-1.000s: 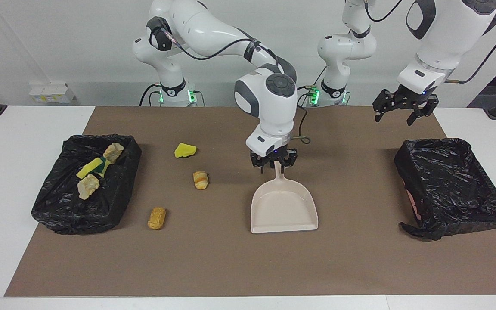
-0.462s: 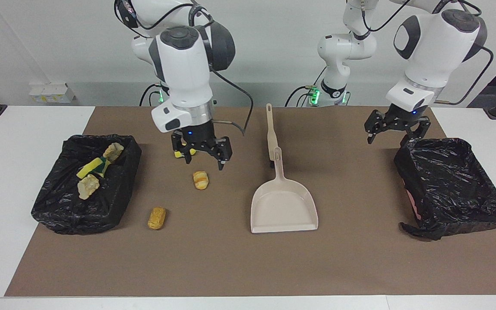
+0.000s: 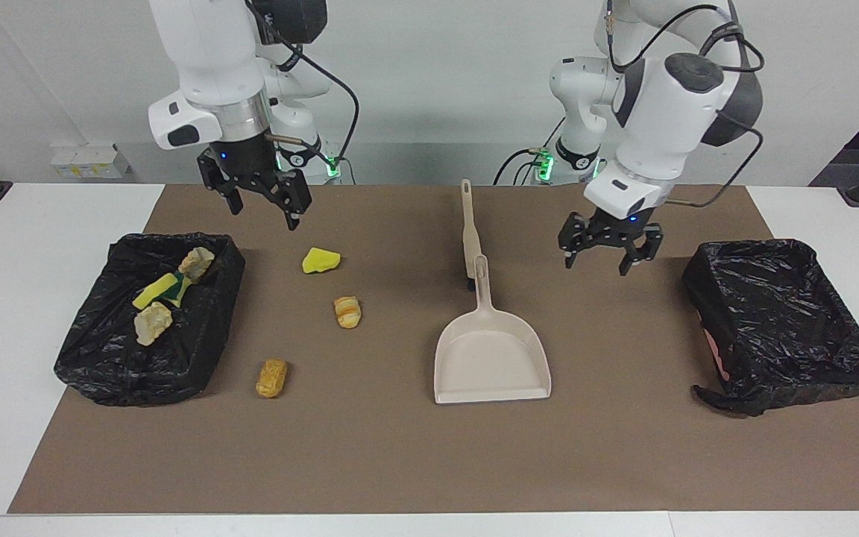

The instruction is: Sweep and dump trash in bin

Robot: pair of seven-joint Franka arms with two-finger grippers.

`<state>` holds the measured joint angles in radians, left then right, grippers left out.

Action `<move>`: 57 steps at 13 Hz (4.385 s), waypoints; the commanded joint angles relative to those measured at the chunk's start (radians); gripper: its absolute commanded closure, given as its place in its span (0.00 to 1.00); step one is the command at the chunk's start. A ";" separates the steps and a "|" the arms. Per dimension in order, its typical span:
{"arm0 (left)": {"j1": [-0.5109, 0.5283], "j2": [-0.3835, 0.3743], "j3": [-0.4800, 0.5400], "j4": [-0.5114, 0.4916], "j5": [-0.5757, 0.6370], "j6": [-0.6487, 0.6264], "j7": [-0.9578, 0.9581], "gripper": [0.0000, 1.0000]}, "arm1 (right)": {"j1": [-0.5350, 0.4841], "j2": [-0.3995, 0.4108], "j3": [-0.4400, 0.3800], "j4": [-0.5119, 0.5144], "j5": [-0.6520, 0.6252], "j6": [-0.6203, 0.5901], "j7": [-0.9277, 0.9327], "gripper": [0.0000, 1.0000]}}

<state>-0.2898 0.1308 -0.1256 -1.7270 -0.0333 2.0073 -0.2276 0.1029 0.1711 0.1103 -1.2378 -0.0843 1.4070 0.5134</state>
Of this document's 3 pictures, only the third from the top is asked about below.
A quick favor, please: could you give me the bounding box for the yellow sponge block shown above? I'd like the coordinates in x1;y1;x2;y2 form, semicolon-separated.
132;272;179;311

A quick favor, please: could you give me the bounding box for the white box on table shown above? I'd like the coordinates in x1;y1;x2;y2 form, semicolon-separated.
50;144;132;180

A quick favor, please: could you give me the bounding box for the yellow jagged sponge chunk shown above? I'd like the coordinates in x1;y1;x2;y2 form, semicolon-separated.
302;247;342;274

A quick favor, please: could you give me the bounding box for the brown bread roll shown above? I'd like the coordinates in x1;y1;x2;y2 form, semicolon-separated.
255;358;289;399

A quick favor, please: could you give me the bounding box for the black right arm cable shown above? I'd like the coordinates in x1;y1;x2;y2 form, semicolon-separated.
247;0;361;183

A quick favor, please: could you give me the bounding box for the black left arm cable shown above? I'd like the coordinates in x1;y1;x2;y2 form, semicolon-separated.
605;0;766;210

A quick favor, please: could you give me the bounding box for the black base power cable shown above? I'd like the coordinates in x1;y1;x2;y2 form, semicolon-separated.
493;148;550;186

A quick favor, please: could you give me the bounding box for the beige plastic dustpan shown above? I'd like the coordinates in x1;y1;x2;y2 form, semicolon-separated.
433;254;552;405

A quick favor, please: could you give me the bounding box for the pale bread chunk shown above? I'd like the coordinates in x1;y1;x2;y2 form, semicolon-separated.
134;301;174;347

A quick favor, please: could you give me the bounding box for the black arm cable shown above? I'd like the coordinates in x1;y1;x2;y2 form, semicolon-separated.
605;0;766;210
247;0;361;183

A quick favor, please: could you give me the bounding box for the beige hand brush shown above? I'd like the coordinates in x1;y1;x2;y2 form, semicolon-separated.
460;178;485;292

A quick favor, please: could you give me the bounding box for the orange striped croissant piece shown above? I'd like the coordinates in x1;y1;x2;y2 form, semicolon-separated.
333;295;362;330

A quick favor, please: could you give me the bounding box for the brown paper table mat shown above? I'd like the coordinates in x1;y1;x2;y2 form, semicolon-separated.
8;183;859;515

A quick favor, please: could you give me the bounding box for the braided pastry piece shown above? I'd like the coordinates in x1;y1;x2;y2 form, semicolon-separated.
178;247;216;284

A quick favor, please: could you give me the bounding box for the black bag lined pink bin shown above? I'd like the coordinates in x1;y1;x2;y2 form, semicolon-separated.
682;239;859;417

